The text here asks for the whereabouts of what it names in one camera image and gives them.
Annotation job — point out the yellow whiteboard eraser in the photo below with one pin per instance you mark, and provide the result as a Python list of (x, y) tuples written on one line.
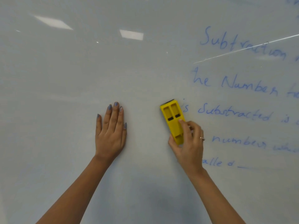
[(173, 123)]

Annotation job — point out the person's right forearm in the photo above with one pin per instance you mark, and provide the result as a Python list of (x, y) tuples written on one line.
[(217, 198)]

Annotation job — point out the white whiteboard with blue writing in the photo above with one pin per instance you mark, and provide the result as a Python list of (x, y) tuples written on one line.
[(70, 90)]

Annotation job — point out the person's right hand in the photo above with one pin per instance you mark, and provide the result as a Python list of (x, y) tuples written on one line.
[(190, 149)]

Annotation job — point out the person's left forearm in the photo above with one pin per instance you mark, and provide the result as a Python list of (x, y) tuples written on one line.
[(74, 193)]

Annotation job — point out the person's left hand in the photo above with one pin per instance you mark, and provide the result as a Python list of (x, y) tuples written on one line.
[(111, 137)]

